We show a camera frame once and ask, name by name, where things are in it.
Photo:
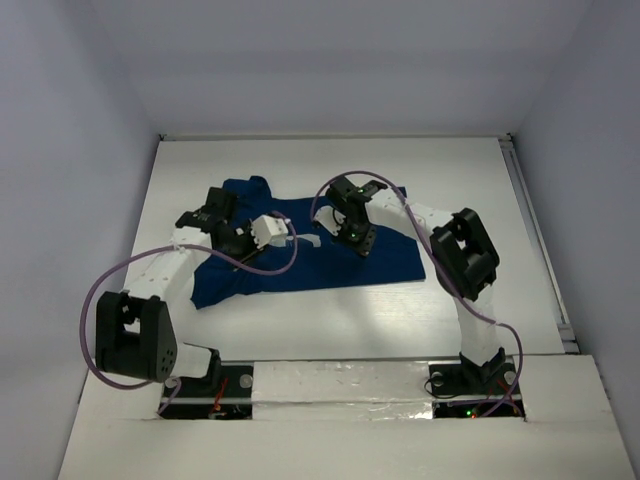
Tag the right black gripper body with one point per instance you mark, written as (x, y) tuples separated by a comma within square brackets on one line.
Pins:
[(360, 236)]

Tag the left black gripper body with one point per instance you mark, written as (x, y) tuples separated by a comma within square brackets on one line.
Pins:
[(240, 248)]

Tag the blue t shirt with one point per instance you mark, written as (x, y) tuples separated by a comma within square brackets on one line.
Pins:
[(320, 263)]

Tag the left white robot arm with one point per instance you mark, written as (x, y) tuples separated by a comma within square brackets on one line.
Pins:
[(134, 334)]

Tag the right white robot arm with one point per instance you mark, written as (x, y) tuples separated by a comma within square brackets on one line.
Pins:
[(464, 257)]

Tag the silver foil strip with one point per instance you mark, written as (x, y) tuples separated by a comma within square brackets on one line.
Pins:
[(341, 391)]

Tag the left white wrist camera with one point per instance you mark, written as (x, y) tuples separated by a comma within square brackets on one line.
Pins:
[(268, 230)]

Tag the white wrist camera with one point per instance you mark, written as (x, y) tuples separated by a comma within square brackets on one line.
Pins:
[(268, 230), (330, 219)]

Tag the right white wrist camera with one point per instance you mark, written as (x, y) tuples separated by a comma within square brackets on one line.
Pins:
[(330, 219)]

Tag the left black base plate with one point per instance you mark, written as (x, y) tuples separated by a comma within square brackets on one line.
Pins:
[(229, 399)]

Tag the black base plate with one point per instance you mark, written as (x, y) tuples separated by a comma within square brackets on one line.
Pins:
[(229, 399), (454, 397)]

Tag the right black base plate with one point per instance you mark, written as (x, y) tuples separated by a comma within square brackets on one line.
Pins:
[(454, 397)]

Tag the aluminium side rail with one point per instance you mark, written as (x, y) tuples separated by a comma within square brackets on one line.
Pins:
[(566, 332)]

